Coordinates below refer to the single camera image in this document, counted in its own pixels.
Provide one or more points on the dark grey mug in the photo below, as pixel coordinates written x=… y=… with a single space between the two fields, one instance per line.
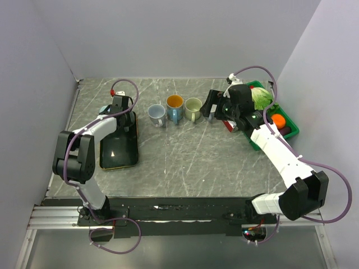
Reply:
x=127 y=120

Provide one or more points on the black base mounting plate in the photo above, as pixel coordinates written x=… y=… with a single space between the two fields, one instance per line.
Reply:
x=156 y=216

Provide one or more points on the green cabbage toy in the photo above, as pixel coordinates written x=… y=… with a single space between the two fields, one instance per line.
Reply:
x=261 y=98

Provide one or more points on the red white carton box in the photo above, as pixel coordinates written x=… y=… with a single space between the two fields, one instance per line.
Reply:
x=230 y=125

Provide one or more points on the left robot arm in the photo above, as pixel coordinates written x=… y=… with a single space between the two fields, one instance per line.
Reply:
x=76 y=156

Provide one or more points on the pale green mug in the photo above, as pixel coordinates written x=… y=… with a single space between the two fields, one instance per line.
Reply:
x=192 y=109

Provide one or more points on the black serving tray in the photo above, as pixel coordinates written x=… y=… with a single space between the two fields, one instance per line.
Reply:
x=119 y=149

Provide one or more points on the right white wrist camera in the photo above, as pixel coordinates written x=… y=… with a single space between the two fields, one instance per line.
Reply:
x=233 y=80

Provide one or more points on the green plastic basket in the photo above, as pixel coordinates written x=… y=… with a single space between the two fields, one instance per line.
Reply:
x=276 y=109

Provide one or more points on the purple eggplant toy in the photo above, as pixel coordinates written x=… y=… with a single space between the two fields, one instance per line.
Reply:
x=285 y=130

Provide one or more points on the small patterned grey mug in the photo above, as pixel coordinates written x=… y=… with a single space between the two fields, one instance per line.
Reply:
x=210 y=119

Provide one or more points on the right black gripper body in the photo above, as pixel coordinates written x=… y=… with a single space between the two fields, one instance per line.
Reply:
x=225 y=110

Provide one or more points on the light blue faceted mug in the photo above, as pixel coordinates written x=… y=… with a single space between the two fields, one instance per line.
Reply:
x=103 y=109

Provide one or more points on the orange toy fruit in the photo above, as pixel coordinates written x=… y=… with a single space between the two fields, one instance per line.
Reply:
x=279 y=121

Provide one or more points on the blue mug orange inside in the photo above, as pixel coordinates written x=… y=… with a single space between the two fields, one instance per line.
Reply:
x=175 y=105

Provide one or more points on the white grey mug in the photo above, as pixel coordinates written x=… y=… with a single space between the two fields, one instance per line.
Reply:
x=157 y=114

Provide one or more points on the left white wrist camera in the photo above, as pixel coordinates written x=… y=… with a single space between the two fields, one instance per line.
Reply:
x=114 y=93

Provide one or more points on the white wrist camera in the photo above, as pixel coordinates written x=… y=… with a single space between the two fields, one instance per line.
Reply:
x=233 y=80
x=114 y=93

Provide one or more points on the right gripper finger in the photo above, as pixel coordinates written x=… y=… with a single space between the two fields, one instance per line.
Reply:
x=212 y=113
x=213 y=98

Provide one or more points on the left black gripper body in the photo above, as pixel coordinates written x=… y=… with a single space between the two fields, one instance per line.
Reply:
x=128 y=121

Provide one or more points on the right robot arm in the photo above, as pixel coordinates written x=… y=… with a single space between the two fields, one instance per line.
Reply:
x=306 y=188

